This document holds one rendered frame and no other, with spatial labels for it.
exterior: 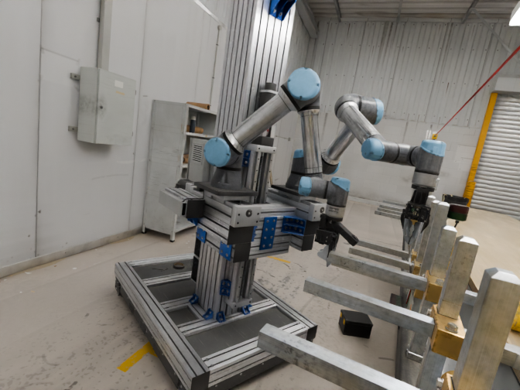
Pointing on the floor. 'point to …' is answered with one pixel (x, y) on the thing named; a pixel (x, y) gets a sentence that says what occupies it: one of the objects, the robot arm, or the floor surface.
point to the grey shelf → (165, 178)
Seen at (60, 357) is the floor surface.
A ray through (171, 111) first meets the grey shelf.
